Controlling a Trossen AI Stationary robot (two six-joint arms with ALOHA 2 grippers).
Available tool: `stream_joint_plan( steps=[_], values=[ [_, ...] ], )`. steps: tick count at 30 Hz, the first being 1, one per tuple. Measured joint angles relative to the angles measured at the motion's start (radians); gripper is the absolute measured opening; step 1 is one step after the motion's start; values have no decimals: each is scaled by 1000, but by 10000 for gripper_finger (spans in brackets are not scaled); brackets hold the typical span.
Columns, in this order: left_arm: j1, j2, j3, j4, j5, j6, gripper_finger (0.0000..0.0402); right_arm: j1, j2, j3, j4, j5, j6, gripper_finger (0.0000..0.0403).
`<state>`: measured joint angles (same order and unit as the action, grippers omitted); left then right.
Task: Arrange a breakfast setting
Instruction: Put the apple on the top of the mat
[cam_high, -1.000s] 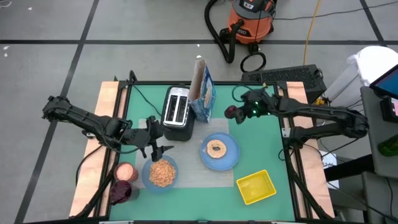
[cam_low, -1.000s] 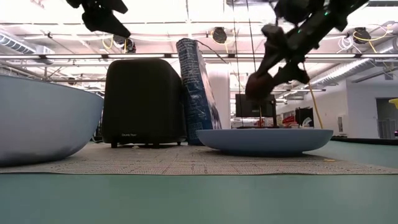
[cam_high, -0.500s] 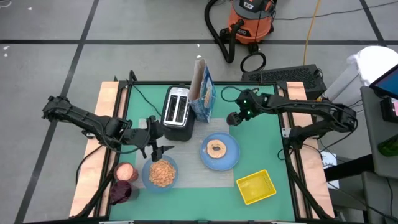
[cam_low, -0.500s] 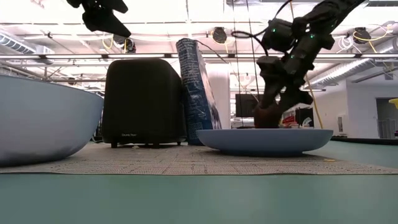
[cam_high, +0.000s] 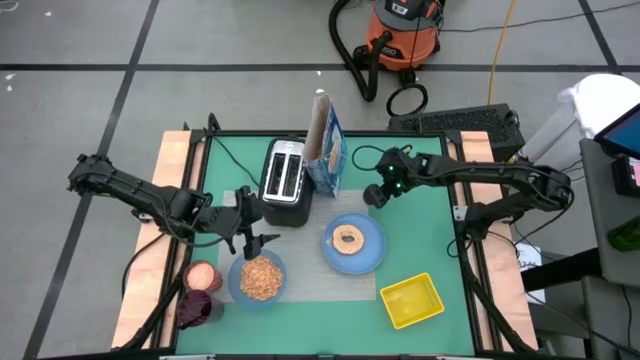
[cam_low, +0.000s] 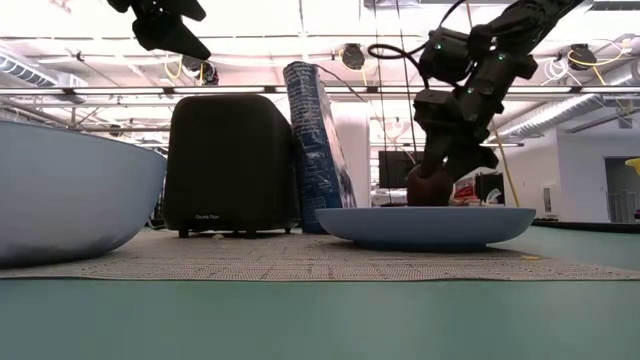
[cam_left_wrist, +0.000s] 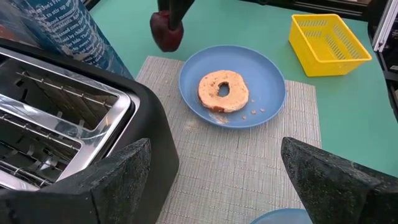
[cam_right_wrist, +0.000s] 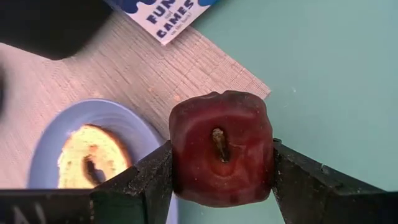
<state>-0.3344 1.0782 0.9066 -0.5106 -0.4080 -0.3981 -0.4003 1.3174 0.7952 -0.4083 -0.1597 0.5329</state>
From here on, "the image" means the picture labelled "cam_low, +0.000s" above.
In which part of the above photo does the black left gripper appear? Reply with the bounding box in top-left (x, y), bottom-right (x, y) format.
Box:
top-left (106, 0), bottom-right (213, 62)

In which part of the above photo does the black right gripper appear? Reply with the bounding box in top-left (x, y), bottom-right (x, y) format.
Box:
top-left (413, 51), bottom-right (540, 184)

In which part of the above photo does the dark red apple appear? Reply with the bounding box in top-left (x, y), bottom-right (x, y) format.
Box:
top-left (405, 164), bottom-right (456, 208)

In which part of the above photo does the blue frosted flakes cereal box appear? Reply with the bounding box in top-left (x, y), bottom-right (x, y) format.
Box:
top-left (282, 60), bottom-right (358, 235)

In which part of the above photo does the light blue bowl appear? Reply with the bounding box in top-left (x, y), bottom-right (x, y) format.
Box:
top-left (0, 118), bottom-right (168, 269)

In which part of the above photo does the red storage bin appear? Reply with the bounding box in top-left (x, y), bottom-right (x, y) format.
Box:
top-left (452, 183), bottom-right (477, 204)

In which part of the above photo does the black monitor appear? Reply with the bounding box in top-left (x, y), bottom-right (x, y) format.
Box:
top-left (378, 149), bottom-right (426, 190)

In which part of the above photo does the blue plate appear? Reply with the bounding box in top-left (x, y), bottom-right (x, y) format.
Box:
top-left (315, 205), bottom-right (537, 252)

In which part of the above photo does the long ceiling light strip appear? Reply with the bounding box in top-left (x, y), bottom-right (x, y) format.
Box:
top-left (0, 85), bottom-right (640, 96)

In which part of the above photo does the white pillar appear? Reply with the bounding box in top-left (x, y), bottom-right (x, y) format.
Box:
top-left (332, 102), bottom-right (373, 207)

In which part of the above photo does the black two-slot toaster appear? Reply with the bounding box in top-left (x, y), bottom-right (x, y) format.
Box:
top-left (163, 93), bottom-right (301, 239)

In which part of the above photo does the grey door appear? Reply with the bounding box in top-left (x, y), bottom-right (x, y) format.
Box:
top-left (603, 156), bottom-right (640, 224)

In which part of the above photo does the green table mat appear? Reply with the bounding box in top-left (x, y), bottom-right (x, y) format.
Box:
top-left (0, 222), bottom-right (640, 360)

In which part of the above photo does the grey woven placemat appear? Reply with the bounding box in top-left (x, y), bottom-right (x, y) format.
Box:
top-left (0, 229), bottom-right (640, 282)

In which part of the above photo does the black ceiling cable reel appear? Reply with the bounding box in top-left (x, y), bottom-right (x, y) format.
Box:
top-left (567, 43), bottom-right (599, 72)
top-left (341, 43), bottom-right (367, 72)
top-left (180, 53), bottom-right (220, 87)

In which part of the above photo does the yellow cable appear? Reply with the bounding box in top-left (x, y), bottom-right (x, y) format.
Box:
top-left (491, 119), bottom-right (521, 208)

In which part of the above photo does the thin black hanging cable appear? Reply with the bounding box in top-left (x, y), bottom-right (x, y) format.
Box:
top-left (396, 0), bottom-right (420, 152)
top-left (372, 0), bottom-right (394, 205)

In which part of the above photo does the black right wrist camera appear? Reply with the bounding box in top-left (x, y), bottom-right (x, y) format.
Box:
top-left (418, 27), bottom-right (472, 85)

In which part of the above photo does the silver ventilation duct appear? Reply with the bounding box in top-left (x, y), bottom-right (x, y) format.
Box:
top-left (492, 64), bottom-right (640, 142)

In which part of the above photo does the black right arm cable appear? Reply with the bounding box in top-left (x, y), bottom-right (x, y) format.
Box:
top-left (367, 0), bottom-right (470, 92)

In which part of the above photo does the black aluminium table frame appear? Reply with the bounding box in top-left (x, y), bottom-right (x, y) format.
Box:
top-left (530, 218), bottom-right (640, 235)

